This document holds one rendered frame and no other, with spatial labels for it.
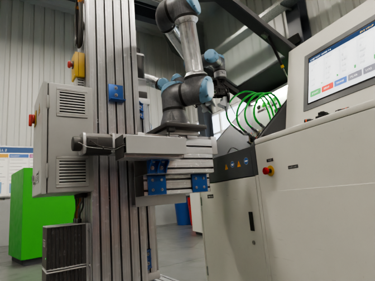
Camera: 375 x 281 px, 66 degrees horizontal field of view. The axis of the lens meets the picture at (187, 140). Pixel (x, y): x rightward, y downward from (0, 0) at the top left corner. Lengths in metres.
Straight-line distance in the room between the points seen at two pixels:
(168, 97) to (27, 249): 3.58
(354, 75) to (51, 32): 8.48
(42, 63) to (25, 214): 5.13
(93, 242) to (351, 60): 1.43
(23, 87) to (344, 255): 7.98
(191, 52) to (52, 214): 3.69
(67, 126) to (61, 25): 8.22
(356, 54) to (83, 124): 1.28
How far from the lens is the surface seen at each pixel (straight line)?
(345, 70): 1.61
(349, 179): 1.22
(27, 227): 4.61
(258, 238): 1.64
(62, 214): 4.72
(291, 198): 1.42
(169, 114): 1.39
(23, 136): 8.10
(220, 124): 8.45
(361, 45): 1.62
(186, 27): 1.47
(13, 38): 9.01
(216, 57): 1.75
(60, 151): 1.31
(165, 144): 1.17
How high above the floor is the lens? 0.70
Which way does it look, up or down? 11 degrees up
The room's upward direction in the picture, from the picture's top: 5 degrees counter-clockwise
